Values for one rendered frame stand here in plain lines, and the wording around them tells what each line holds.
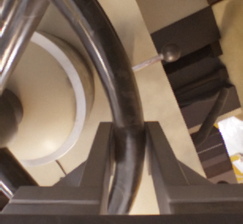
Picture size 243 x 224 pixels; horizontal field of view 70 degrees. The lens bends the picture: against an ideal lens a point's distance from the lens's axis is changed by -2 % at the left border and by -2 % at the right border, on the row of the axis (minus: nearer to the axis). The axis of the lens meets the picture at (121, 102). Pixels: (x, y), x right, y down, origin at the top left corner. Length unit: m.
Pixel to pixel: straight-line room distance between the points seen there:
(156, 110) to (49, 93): 0.22
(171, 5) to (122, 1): 0.71
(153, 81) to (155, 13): 0.71
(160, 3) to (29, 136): 0.91
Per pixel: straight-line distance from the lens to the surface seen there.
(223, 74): 1.20
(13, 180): 0.22
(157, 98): 0.37
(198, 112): 1.16
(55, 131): 0.29
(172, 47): 0.32
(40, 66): 0.27
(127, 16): 0.36
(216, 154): 1.35
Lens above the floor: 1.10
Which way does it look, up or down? 8 degrees up
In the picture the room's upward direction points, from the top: 114 degrees counter-clockwise
